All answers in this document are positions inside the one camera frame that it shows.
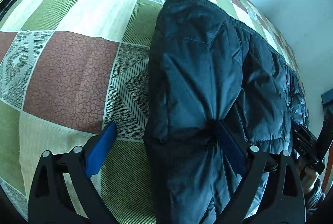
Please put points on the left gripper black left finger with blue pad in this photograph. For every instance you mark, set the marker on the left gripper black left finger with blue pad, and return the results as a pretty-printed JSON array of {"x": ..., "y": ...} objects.
[{"x": 49, "y": 200}]

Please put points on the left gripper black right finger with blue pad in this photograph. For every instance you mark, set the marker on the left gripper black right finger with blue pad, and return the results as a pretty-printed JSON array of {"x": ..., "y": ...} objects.
[{"x": 270, "y": 190}]

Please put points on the black quilted puffer jacket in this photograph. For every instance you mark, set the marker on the black quilted puffer jacket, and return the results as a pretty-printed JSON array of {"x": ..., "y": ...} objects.
[{"x": 206, "y": 67}]

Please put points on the grey sleeve forearm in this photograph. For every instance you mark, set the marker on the grey sleeve forearm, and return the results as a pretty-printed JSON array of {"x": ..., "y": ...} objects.
[{"x": 314, "y": 198}]

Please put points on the person's hand holding gripper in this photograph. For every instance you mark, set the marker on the person's hand holding gripper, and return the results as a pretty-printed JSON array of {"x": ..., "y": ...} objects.
[{"x": 310, "y": 177}]

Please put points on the dark blue curtain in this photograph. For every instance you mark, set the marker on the dark blue curtain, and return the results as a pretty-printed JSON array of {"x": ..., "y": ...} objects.
[{"x": 327, "y": 99}]

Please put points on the checkered green brown bed sheet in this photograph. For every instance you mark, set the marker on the checkered green brown bed sheet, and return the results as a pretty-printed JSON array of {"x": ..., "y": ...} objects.
[{"x": 70, "y": 66}]

